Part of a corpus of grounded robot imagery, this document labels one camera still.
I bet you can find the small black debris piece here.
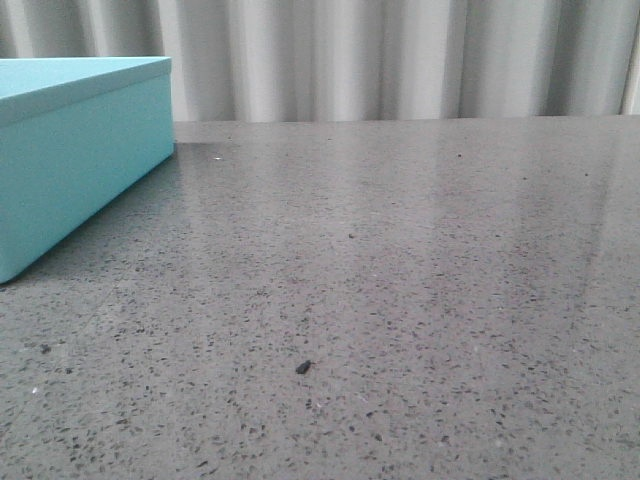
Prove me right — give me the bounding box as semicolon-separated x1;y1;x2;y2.
295;360;313;375

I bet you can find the grey pleated curtain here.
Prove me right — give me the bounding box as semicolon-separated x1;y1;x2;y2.
1;1;639;122

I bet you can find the light blue storage box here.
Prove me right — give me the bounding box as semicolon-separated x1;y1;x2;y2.
1;56;174;282

